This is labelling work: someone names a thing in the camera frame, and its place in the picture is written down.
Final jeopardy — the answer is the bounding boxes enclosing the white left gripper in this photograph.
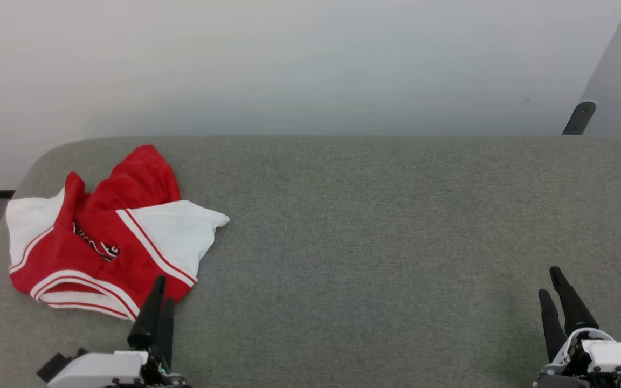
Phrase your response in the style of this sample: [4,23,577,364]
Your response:
[37,275,190,388]

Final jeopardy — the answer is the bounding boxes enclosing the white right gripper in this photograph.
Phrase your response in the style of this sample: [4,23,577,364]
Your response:
[534,266,621,388]

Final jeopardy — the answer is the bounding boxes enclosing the red and white basketball jersey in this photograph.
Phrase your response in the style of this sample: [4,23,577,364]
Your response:
[6,144,230,321]

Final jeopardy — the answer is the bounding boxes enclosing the grey fabric sofa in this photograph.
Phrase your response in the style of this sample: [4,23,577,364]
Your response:
[0,135,621,388]

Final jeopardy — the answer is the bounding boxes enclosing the dark grey bracket foot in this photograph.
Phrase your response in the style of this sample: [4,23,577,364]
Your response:
[562,100,597,136]

